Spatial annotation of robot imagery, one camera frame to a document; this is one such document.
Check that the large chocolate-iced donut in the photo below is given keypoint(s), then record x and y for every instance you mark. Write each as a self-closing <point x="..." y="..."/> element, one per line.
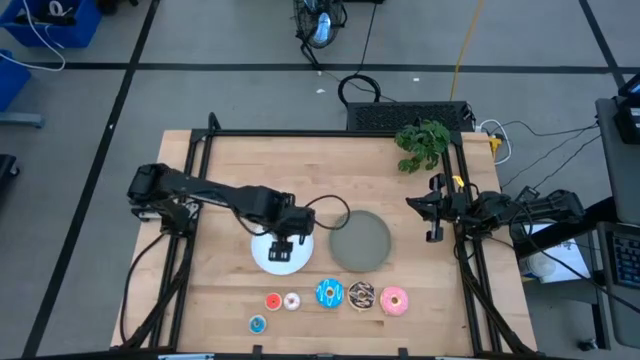
<point x="354" y="296"/>

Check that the black monitor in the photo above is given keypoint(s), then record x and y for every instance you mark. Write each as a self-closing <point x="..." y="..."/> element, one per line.
<point x="629" y="117"/>

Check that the black floor fan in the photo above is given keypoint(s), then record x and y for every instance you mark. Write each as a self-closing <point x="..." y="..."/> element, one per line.
<point x="320" y="27"/>

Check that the large blue-iced donut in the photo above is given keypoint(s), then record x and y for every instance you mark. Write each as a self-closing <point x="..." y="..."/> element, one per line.
<point x="322" y="294"/>

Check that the small yellow clip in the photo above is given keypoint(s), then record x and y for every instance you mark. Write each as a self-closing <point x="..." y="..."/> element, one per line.
<point x="457" y="181"/>

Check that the white roll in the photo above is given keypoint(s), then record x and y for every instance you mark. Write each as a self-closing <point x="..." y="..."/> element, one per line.
<point x="540" y="265"/>

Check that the small red-iced donut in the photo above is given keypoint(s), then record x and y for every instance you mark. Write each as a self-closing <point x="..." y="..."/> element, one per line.
<point x="270" y="301"/>

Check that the white paper sheet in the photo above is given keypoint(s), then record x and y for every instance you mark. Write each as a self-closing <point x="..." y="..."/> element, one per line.
<point x="570" y="260"/>

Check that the black aluminium frame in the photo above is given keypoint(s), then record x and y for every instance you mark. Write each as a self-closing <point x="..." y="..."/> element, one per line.
<point x="300" y="133"/>

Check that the black caster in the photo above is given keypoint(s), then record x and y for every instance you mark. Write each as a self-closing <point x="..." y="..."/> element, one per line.
<point x="587" y="345"/>

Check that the small white-iced donut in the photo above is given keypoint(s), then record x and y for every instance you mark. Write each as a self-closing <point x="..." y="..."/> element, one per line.
<point x="288" y="302"/>

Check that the silver aluminium bar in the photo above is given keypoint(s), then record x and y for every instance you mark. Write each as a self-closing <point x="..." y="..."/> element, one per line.
<point x="452" y="358"/>
<point x="185" y="357"/>

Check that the yellow plug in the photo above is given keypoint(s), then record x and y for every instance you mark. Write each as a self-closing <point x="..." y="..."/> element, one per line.
<point x="495" y="145"/>

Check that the grey desk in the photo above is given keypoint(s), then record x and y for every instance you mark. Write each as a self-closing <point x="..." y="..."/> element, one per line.
<point x="620" y="320"/>
<point x="622" y="170"/>

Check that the blue plastic bin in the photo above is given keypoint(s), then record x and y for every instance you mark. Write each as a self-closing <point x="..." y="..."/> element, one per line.
<point x="12" y="80"/>
<point x="75" y="32"/>

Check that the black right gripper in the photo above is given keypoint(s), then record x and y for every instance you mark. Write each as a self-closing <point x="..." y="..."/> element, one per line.
<point x="455" y="206"/>

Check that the black keyboard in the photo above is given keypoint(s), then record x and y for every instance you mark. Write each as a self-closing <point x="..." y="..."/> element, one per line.
<point x="626" y="260"/>

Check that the green leafy plant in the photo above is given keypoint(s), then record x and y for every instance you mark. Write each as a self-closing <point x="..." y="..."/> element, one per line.
<point x="422" y="142"/>

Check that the black wheeled base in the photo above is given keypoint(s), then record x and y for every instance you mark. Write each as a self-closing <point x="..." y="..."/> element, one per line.
<point x="6" y="167"/>

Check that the small blue-iced donut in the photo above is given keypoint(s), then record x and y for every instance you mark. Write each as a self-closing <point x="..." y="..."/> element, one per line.
<point x="253" y="324"/>

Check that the white round plate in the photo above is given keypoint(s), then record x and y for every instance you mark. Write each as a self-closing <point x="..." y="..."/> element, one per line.
<point x="300" y="255"/>

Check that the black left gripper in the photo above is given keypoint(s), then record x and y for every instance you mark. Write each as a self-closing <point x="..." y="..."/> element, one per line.
<point x="297" y="222"/>

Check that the black perforated computer case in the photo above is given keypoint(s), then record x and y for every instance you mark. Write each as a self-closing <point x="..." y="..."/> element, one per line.
<point x="400" y="116"/>

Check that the black table clamp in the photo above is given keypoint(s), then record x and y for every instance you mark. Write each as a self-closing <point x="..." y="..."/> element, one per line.
<point x="257" y="351"/>
<point x="402" y="352"/>

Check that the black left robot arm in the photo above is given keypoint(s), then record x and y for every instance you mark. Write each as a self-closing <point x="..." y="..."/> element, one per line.
<point x="200" y="187"/>

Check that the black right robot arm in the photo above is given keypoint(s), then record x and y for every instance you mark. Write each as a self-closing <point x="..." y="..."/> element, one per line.
<point x="540" y="205"/>

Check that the large pink-iced donut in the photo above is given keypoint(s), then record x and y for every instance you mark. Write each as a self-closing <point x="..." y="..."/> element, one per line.
<point x="387" y="301"/>

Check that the grey round plate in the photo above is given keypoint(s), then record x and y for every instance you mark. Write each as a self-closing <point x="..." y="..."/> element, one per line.
<point x="360" y="241"/>

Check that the grey metal foot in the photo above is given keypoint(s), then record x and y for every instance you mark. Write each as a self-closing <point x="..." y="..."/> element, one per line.
<point x="20" y="120"/>

